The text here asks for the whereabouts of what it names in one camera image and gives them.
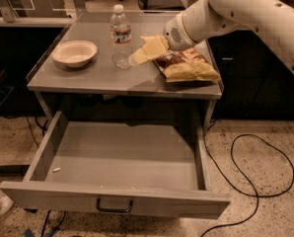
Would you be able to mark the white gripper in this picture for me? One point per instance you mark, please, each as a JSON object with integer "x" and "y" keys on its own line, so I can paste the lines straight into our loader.
{"x": 175, "y": 34}

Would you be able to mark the clear plastic water bottle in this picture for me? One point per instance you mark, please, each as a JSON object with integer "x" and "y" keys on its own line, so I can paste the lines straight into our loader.
{"x": 120, "y": 34}

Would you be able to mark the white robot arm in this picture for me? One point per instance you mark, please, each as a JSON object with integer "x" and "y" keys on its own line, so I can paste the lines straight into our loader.
{"x": 271, "y": 20}

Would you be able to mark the grey open top drawer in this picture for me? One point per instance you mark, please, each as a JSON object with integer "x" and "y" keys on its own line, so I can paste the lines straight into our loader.
{"x": 160, "y": 164}

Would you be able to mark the yellow brown chip bag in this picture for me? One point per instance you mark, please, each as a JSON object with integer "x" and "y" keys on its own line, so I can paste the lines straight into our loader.
{"x": 186, "y": 65}

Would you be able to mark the white paper bowl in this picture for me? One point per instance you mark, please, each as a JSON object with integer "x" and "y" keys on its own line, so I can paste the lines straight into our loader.
{"x": 74, "y": 53}

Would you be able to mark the grey metal cabinet table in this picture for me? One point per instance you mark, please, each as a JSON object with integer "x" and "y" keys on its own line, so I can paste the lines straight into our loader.
{"x": 101, "y": 76}

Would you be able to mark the white horizontal rail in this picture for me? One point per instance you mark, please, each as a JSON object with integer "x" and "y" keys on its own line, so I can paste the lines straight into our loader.
{"x": 38, "y": 22}

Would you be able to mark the black drawer handle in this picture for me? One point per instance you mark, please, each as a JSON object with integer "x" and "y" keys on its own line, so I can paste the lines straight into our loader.
{"x": 114, "y": 205}

